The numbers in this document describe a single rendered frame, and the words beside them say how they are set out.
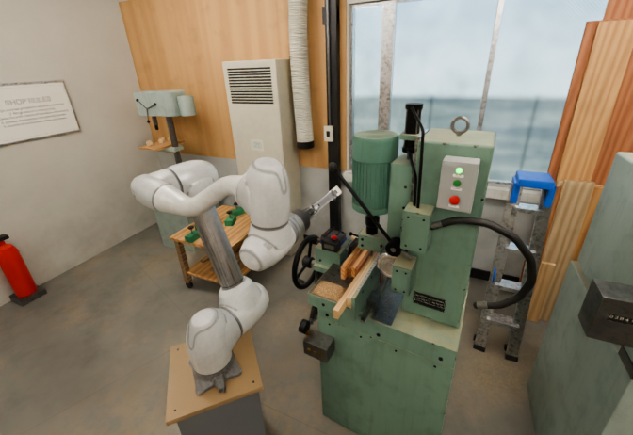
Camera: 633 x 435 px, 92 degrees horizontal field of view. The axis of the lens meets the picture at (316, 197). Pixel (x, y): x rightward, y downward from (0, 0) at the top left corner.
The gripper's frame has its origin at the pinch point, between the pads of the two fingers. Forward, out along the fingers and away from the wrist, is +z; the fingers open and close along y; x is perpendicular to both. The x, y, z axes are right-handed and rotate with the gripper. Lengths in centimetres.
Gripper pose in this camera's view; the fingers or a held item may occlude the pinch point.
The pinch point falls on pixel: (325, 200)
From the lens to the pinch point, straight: 111.0
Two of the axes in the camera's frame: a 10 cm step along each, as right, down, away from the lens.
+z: 4.9, -3.7, 7.9
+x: -6.1, -7.9, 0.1
